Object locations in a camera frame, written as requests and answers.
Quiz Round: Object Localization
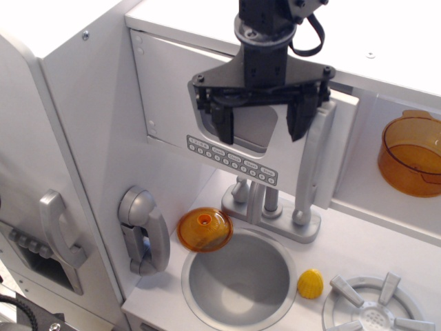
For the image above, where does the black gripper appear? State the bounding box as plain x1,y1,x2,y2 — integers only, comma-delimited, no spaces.
191,46,336,145

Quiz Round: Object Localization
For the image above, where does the white microwave door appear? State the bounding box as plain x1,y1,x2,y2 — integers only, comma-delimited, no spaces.
130,29,360,210

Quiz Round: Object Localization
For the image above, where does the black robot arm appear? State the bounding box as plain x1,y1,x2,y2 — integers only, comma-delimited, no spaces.
192,1,336,145

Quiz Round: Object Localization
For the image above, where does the grey toy faucet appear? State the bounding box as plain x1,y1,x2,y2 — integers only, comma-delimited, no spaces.
221,176,321,244

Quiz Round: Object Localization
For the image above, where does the orange transparent pot lid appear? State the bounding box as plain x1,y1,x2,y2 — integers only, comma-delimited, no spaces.
176,207,234,252

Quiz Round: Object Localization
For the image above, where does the orange transparent pot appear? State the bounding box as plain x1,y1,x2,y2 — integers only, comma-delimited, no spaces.
378,110,440,198

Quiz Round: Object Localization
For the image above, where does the grey toy telephone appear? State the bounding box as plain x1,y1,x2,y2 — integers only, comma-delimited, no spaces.
118,186,170,277

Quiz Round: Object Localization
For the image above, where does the grey round sink basin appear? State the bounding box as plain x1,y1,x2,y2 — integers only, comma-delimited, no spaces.
181,228,297,330

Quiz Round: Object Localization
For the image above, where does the white toy kitchen cabinet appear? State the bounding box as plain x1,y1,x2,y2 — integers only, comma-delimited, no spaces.
1,1,440,330

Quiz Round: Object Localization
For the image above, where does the yellow toy corn piece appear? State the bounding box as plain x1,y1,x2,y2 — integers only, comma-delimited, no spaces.
297,269,324,299

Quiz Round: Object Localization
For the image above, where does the grey stove burner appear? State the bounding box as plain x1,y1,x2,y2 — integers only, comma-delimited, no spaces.
322,272,436,330

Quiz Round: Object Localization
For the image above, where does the grey ice dispenser panel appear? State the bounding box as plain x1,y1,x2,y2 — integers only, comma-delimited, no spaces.
1,221,83,295

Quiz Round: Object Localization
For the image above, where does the grey fridge door handle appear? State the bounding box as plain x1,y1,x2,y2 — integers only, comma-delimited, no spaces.
39,189,87,269

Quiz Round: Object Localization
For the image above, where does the black braided cable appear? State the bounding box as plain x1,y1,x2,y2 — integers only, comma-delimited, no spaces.
0,294,39,331

